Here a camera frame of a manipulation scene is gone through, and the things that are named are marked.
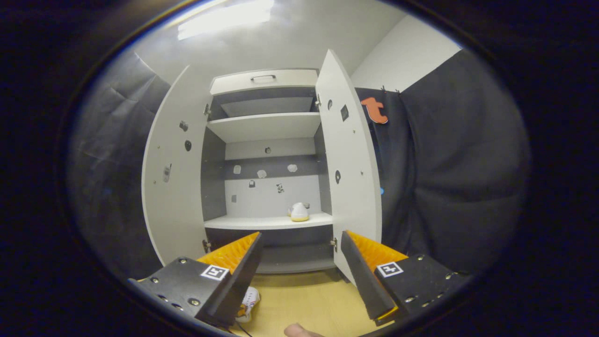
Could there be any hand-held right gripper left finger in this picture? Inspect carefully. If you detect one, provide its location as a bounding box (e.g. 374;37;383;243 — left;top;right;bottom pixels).
129;232;264;328

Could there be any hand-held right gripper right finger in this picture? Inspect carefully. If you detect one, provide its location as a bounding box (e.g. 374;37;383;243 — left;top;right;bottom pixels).
340;230;471;327

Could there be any white shoe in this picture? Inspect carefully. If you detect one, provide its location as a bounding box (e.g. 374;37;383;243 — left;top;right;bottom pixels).
234;286;261;323
288;202;311;222

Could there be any white cabinet door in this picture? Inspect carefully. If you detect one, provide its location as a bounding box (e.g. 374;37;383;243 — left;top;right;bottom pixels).
314;49;383;284
141;66;211;266

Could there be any white cabinet drawer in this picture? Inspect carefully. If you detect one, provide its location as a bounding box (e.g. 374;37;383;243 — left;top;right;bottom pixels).
210;69;320;96

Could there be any black backdrop cloth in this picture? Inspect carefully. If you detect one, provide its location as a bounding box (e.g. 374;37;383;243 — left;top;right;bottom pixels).
68;49;532;281

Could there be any ceiling light panel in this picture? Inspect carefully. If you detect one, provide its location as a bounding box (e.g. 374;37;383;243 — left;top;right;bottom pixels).
177;0;275;41

